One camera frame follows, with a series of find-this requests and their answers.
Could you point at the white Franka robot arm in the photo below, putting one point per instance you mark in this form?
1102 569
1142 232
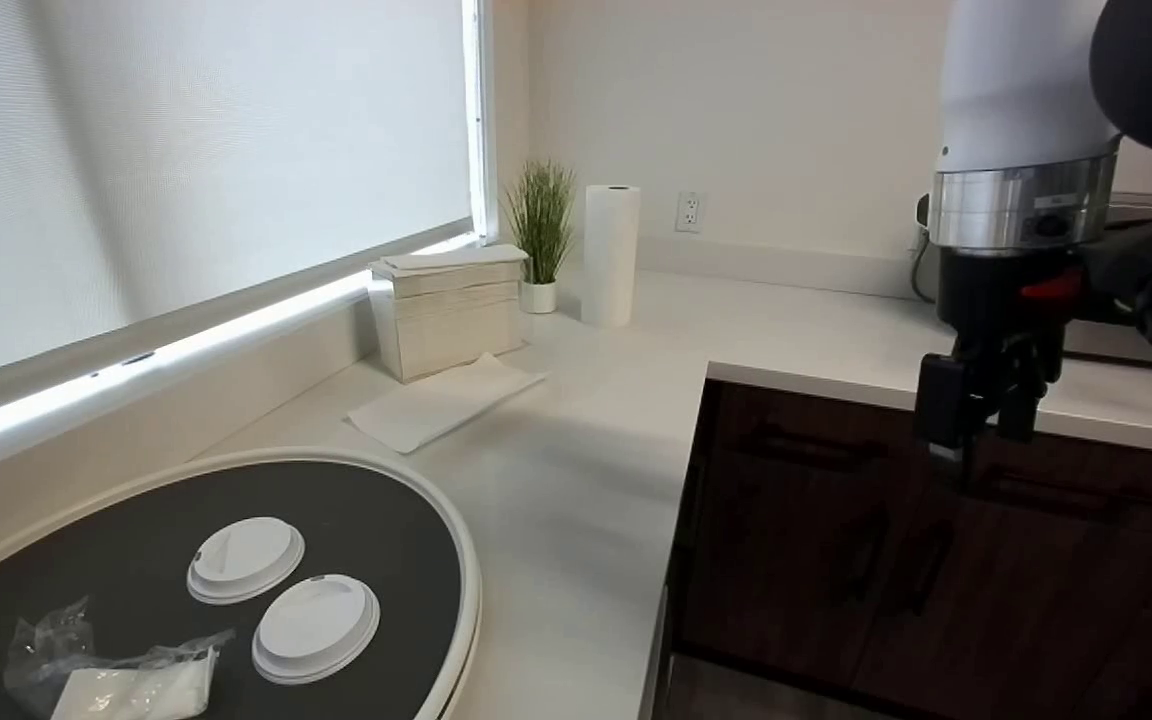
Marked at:
1018 83

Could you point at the flat white paper napkin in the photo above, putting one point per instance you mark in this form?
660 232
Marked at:
442 402

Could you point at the small green potted plant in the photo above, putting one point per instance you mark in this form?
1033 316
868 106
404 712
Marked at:
540 221

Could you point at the white roller window blind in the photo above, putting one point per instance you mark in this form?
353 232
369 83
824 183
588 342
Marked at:
202 133

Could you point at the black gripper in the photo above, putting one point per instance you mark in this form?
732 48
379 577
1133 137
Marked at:
1001 300

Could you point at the white plastic cup lid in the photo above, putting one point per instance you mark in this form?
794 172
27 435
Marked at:
244 561
318 628

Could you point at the round black tray white rim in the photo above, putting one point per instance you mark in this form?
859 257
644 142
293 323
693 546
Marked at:
136 533

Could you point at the white wall outlet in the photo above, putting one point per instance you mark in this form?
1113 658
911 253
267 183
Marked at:
689 215

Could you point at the white window sill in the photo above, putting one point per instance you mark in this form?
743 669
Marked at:
136 383

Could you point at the white napkin box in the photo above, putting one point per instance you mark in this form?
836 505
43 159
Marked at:
448 313

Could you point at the clear plastic bag with napkin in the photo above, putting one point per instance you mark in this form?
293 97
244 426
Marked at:
136 687

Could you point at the white paper towel roll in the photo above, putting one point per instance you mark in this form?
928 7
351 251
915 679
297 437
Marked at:
610 253

